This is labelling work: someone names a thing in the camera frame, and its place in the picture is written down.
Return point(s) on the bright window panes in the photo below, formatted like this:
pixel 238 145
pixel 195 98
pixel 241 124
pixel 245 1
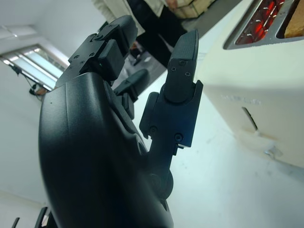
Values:
pixel 35 61

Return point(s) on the browned toast slice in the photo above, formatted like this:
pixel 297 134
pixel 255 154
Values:
pixel 295 23

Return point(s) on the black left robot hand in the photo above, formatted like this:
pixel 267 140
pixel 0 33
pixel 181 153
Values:
pixel 83 142

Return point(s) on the white two-slot toaster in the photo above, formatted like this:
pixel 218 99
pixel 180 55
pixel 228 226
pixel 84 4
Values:
pixel 237 71

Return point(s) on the person in dark trousers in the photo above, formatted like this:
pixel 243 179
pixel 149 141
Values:
pixel 159 40

